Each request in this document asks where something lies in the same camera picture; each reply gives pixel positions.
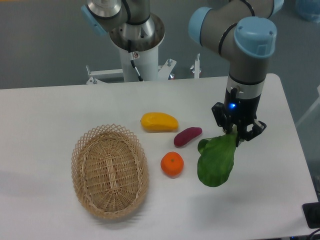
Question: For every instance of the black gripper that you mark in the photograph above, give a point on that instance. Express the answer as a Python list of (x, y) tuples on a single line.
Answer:
[(240, 112)]

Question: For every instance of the green leafy vegetable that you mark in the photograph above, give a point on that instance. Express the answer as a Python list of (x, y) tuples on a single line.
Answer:
[(216, 159)]

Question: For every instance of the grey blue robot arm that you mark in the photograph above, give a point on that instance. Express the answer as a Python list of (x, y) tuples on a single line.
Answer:
[(240, 32)]

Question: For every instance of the purple sweet potato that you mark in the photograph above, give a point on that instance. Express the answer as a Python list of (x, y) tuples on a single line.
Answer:
[(186, 136)]

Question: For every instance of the orange tangerine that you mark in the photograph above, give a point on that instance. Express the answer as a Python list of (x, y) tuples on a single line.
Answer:
[(172, 164)]

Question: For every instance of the yellow mango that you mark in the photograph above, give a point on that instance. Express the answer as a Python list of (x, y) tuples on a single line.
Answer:
[(159, 122)]

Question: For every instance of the black device at edge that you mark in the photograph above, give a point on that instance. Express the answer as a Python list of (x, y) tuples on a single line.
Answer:
[(312, 214)]

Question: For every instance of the blue bag in corner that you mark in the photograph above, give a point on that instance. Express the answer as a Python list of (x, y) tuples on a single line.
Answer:
[(308, 10)]

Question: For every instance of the woven wicker basket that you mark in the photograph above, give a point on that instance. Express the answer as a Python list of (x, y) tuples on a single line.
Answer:
[(109, 171)]

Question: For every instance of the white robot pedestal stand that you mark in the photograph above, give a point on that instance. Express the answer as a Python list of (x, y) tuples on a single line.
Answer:
[(138, 47)]

